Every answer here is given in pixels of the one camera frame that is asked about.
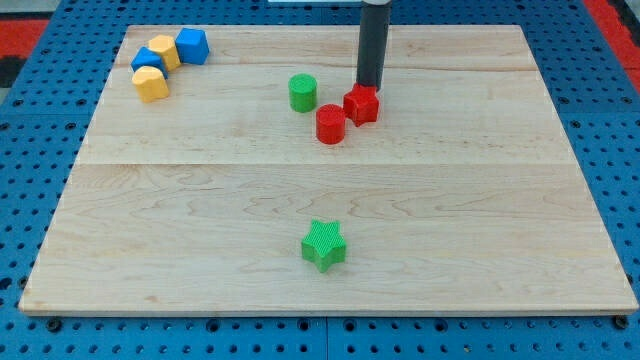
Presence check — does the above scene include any red cylinder block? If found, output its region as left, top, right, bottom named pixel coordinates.
left=316, top=104, right=346, bottom=145

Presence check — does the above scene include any red star block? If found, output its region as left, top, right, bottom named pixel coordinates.
left=343, top=83, right=380, bottom=127

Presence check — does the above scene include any green star block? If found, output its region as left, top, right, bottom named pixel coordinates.
left=301, top=219, right=347, bottom=273

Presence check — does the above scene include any green cylinder block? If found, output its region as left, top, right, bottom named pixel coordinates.
left=288, top=73, right=317, bottom=113

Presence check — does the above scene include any light wooden board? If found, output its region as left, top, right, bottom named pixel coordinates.
left=19, top=25, right=638, bottom=317

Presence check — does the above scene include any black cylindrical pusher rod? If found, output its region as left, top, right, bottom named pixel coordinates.
left=356, top=0, right=392, bottom=91

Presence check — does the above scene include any blue cube block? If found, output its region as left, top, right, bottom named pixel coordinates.
left=175, top=28, right=210, bottom=65

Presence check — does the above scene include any yellow heart block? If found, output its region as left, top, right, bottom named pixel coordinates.
left=132, top=66, right=170, bottom=103

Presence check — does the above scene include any yellow hexagon block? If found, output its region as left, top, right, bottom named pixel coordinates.
left=148, top=35, right=181, bottom=72

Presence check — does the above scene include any blue triangular block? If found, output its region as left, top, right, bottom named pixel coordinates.
left=130, top=46, right=168, bottom=79

